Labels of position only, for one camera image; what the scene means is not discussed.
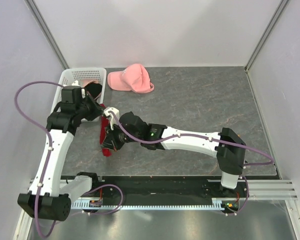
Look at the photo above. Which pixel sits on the pink baseball cap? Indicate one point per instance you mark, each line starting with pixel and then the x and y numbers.
pixel 135 78

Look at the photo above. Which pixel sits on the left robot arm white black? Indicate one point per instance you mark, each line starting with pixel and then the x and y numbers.
pixel 46 199

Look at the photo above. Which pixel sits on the light blue cable duct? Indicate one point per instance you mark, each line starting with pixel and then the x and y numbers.
pixel 87 204

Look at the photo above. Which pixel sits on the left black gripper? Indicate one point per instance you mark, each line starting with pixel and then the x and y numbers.
pixel 96 109

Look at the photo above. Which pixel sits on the black cloth in basket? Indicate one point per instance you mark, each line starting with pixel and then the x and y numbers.
pixel 95 89

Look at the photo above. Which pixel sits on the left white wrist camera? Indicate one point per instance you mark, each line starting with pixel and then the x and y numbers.
pixel 77 83

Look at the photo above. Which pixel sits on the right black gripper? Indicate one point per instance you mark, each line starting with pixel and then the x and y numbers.
pixel 110 141

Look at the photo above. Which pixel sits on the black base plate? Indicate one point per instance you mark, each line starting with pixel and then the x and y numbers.
pixel 172 190

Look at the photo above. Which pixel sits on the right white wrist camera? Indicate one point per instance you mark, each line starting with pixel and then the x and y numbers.
pixel 113 115

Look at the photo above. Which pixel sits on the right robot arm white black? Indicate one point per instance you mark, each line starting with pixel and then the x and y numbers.
pixel 225 146

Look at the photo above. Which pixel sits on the pink cloth in basket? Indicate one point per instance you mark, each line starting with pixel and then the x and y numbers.
pixel 85 82

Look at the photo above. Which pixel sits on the white plastic basket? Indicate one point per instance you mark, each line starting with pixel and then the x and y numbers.
pixel 67 77

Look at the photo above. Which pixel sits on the red cloth napkin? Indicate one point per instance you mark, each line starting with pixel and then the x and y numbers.
pixel 104 123

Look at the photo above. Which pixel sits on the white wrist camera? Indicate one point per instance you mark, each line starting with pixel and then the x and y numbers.
pixel 113 115
pixel 77 83

